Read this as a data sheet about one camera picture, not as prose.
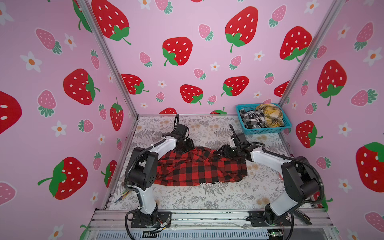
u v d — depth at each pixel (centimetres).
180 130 78
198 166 89
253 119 107
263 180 88
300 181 46
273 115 107
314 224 73
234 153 79
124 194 81
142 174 49
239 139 73
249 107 116
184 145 83
